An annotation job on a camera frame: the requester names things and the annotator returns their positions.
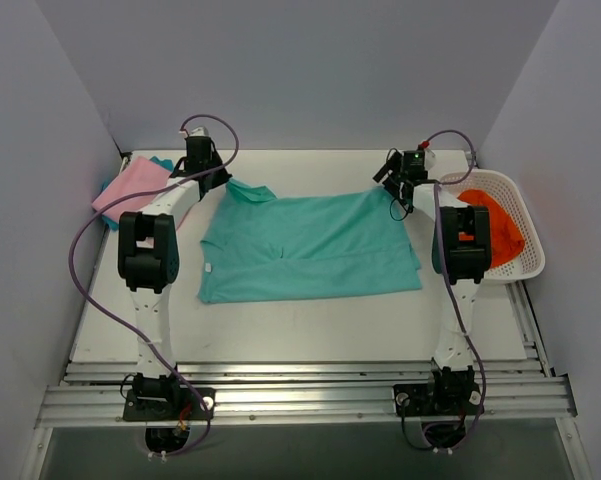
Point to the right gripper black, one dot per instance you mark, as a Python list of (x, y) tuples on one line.
[(392, 178)]

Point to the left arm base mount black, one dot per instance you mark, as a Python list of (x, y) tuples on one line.
[(148, 409)]

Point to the orange crumpled t-shirt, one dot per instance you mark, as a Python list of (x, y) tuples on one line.
[(507, 241)]

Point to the aluminium rail frame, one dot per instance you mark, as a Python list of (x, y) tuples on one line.
[(305, 389)]

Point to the pink folded t-shirt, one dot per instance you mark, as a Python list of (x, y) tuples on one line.
[(125, 192)]

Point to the teal t-shirt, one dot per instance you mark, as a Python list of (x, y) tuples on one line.
[(260, 247)]

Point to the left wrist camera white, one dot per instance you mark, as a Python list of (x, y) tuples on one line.
[(199, 131)]

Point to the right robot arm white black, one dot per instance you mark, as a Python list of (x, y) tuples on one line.
[(460, 254)]

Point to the teal folded t-shirt underneath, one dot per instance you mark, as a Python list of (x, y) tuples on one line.
[(111, 220)]

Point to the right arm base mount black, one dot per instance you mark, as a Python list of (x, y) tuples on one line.
[(426, 400)]

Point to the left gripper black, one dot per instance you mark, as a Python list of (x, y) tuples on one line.
[(212, 177)]

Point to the white perforated plastic basket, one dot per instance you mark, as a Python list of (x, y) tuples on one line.
[(530, 262)]

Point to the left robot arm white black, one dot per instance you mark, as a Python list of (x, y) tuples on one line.
[(149, 262)]

